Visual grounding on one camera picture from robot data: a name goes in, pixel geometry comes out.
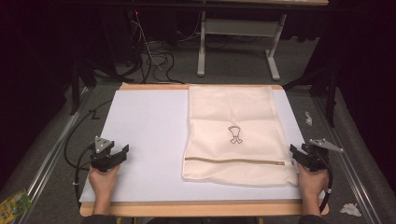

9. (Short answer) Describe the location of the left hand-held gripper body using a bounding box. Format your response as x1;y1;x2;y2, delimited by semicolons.
90;135;123;173

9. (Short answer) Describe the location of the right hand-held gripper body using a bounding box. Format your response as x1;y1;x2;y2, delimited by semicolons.
300;138;345;173

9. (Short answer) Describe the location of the person's left hand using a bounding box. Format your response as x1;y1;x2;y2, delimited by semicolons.
88;163;121;200

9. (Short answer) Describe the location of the person's right hand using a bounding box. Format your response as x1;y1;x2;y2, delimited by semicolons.
296;162;331;201

